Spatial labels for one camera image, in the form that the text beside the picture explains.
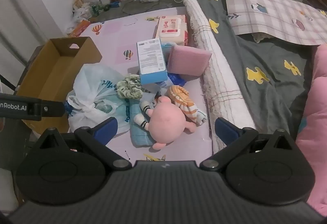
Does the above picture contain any light blue checked towel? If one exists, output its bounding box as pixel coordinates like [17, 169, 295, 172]
[128, 99, 157, 147]

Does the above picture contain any pink sponge pad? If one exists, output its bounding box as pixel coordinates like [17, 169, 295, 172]
[167, 45, 212, 76]

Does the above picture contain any pile of floor litter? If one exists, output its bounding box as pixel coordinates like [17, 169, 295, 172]
[65, 0, 92, 33]

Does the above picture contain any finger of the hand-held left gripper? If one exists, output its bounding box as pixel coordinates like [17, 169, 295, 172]
[41, 99, 75, 118]

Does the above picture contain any pink quilt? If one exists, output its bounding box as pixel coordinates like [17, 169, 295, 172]
[295, 44, 327, 214]

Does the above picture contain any brown cardboard box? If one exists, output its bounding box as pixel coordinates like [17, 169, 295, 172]
[15, 36, 103, 135]

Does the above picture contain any pink plush doll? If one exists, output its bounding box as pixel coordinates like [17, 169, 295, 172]
[134, 96, 197, 150]

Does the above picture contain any orange striped scrunchie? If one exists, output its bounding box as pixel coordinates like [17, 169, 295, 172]
[166, 85, 207, 125]

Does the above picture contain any pink wet wipes pack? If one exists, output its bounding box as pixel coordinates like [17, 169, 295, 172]
[155, 15, 189, 47]

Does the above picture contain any white plastic bag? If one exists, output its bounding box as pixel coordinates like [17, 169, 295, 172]
[66, 64, 133, 134]

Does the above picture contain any blue white carton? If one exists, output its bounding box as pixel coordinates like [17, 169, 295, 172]
[136, 38, 169, 85]

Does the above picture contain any green white scrunchie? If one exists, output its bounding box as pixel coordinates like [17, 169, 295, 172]
[116, 73, 143, 99]

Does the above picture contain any cream lace cloth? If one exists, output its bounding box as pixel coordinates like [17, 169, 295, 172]
[252, 31, 274, 44]

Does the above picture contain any blue plastic packet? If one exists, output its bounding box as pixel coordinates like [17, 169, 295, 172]
[156, 72, 189, 89]

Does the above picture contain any orange box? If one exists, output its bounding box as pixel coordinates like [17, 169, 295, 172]
[68, 20, 91, 38]

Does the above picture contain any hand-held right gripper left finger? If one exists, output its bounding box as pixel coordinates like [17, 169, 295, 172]
[32, 117, 131, 171]

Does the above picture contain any grey duck print blanket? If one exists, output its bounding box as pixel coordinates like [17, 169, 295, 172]
[190, 0, 317, 143]

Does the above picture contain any pink balloon print mat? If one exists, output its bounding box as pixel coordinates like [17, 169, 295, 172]
[84, 7, 214, 163]

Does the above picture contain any pink plaid printed sheet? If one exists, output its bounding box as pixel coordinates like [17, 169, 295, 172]
[223, 0, 327, 46]

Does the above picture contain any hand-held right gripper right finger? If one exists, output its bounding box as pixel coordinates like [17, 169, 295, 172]
[199, 117, 298, 171]

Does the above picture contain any rolled white plaid blanket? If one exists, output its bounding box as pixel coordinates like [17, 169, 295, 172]
[181, 0, 257, 155]

